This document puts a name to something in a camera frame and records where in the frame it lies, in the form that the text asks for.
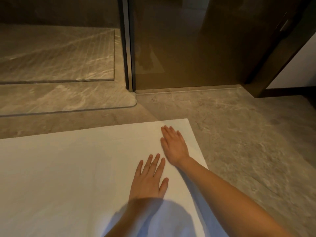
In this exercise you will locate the person's right hand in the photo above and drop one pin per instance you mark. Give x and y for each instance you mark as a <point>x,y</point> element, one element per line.
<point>175,148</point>

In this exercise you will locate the thin white towel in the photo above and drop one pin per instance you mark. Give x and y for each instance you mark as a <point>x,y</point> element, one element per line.
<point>74,175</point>

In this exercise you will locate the fixed dark glass panel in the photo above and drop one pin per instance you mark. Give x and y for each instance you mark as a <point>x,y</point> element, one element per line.
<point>187,46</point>

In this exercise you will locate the linear shower drain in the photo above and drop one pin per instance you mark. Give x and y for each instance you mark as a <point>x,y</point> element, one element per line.
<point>56,81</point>

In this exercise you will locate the person's right forearm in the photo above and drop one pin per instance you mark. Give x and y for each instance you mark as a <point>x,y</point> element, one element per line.
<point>229,202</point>

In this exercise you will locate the person's left forearm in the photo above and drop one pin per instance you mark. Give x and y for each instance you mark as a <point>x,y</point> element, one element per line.
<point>133,217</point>

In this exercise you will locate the person's left hand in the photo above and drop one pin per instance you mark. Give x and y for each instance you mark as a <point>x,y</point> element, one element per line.
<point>148,182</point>

